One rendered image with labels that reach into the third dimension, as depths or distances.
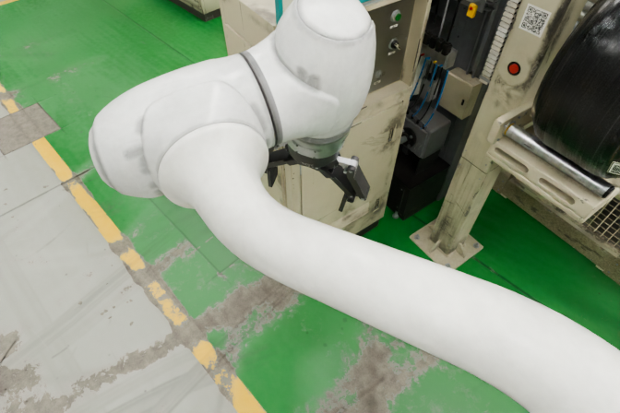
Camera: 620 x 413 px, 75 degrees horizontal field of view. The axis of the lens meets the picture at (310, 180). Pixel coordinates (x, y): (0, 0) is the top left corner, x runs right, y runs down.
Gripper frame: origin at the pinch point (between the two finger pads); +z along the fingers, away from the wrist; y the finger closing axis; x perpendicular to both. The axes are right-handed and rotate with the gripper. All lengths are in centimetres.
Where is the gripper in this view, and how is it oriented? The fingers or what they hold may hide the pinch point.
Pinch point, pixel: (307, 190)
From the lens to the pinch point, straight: 73.6
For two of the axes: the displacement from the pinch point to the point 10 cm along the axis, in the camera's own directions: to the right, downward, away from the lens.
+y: 9.4, 3.3, -0.9
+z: -0.6, 4.1, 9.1
